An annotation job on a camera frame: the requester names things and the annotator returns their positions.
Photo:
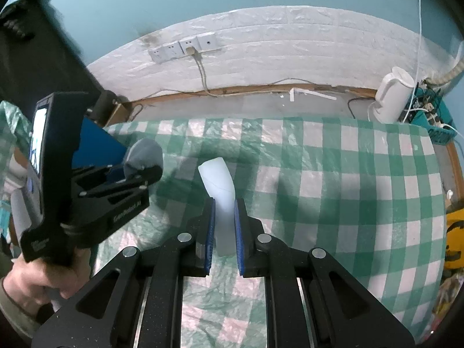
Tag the white plastic strip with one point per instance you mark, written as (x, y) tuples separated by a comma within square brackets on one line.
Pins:
[(315, 93)]

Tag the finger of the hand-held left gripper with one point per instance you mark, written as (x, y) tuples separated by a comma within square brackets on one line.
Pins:
[(145, 179), (105, 172)]

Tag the black cylindrical device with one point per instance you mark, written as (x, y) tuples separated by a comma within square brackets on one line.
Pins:
[(107, 101)]

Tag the black cabinet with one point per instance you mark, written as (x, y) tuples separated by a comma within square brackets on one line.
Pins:
[(36, 54)]

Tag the person's left hand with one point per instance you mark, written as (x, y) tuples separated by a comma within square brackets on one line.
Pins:
[(43, 279)]

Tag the grey sock ball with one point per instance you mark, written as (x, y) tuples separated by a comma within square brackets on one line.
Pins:
[(143, 152)]

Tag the green checked plastic sheet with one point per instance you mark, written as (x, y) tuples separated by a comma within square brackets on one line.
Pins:
[(9, 123)]

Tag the white electric kettle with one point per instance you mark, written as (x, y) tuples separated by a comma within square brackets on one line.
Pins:
[(393, 94)]

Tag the white wall socket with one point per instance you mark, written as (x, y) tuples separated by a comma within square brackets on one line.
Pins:
[(185, 43), (208, 41), (157, 54), (173, 50)]

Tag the white power strip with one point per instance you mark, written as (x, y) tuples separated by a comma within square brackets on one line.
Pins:
[(422, 107)]

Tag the yellow bag with black print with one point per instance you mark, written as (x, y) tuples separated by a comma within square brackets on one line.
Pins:
[(455, 239)]

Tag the teal plastic basket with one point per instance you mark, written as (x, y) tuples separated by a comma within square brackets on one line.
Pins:
[(427, 127)]

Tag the cardboard box with blue edges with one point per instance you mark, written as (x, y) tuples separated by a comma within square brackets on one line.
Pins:
[(98, 141)]

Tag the green checked tablecloth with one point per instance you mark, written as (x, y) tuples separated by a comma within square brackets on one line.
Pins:
[(326, 188)]

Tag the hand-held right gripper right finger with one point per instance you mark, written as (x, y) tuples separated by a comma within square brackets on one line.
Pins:
[(240, 235)]

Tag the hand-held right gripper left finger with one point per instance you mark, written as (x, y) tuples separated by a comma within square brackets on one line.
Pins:
[(209, 235)]

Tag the white sock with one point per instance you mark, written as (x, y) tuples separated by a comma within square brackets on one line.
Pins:
[(221, 188)]

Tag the person's left forearm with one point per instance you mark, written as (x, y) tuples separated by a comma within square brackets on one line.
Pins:
[(14, 315)]

